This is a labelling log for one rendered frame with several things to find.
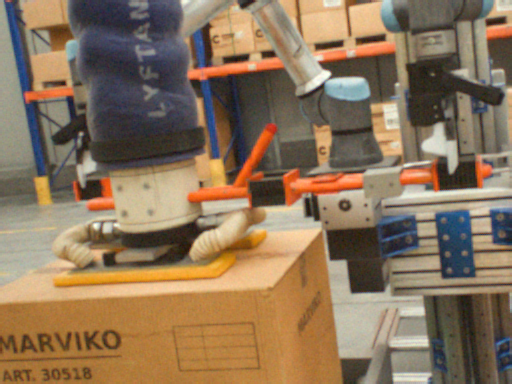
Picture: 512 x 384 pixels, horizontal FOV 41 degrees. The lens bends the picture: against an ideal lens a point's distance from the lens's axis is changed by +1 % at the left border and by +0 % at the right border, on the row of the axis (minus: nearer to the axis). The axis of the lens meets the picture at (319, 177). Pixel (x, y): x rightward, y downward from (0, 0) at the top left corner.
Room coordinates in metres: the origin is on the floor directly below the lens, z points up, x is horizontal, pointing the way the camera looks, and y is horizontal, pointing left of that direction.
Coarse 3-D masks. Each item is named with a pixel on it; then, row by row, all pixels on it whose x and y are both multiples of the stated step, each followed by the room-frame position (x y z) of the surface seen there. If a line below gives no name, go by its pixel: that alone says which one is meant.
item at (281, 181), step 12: (252, 180) 1.27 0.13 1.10; (264, 180) 1.24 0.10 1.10; (276, 180) 1.23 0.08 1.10; (288, 180) 1.24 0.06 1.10; (252, 192) 1.25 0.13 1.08; (264, 192) 1.24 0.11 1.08; (276, 192) 1.24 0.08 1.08; (288, 192) 1.23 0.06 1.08; (252, 204) 1.24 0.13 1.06; (264, 204) 1.24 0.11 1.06; (276, 204) 1.23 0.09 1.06; (288, 204) 1.23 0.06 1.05
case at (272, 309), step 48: (288, 240) 1.39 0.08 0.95; (0, 288) 1.30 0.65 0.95; (48, 288) 1.25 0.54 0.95; (96, 288) 1.21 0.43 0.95; (144, 288) 1.16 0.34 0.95; (192, 288) 1.12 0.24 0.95; (240, 288) 1.09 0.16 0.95; (288, 288) 1.16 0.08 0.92; (0, 336) 1.20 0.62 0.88; (48, 336) 1.18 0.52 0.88; (96, 336) 1.16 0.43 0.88; (144, 336) 1.13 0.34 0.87; (192, 336) 1.11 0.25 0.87; (240, 336) 1.09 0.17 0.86; (288, 336) 1.12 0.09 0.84
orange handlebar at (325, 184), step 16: (320, 176) 1.25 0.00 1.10; (336, 176) 1.24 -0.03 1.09; (352, 176) 1.25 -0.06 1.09; (400, 176) 1.19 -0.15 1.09; (416, 176) 1.18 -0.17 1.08; (192, 192) 1.30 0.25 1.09; (208, 192) 1.29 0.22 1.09; (224, 192) 1.28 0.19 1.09; (240, 192) 1.27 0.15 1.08; (304, 192) 1.24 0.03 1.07; (320, 192) 1.23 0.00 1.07; (336, 192) 1.22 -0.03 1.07; (96, 208) 1.35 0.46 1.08; (112, 208) 1.34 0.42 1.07
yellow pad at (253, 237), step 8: (248, 232) 1.40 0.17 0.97; (256, 232) 1.41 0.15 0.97; (264, 232) 1.42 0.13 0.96; (240, 240) 1.36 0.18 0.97; (248, 240) 1.35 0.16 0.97; (256, 240) 1.37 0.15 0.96; (184, 248) 1.39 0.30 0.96; (224, 248) 1.36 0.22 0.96; (232, 248) 1.36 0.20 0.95; (240, 248) 1.35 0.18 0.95; (248, 248) 1.35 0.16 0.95
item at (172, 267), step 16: (112, 256) 1.26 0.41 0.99; (176, 256) 1.22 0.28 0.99; (224, 256) 1.24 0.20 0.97; (64, 272) 1.28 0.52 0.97; (80, 272) 1.25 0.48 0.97; (96, 272) 1.24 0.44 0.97; (112, 272) 1.23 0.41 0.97; (128, 272) 1.21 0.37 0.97; (144, 272) 1.20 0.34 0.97; (160, 272) 1.19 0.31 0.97; (176, 272) 1.18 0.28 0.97; (192, 272) 1.18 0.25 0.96; (208, 272) 1.17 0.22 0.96
